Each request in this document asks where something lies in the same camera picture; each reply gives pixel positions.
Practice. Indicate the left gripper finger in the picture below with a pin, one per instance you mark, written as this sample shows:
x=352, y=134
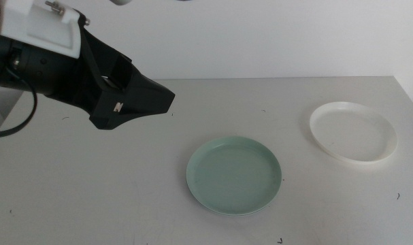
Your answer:
x=104, y=54
x=141, y=98

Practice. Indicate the white shallow bowl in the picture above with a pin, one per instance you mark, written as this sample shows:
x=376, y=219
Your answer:
x=354, y=134

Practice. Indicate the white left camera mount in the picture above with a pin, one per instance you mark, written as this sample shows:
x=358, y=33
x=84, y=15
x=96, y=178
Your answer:
x=39, y=24

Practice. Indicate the pale green shallow bowl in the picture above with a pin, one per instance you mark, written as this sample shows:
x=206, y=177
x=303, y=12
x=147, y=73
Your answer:
x=233, y=175

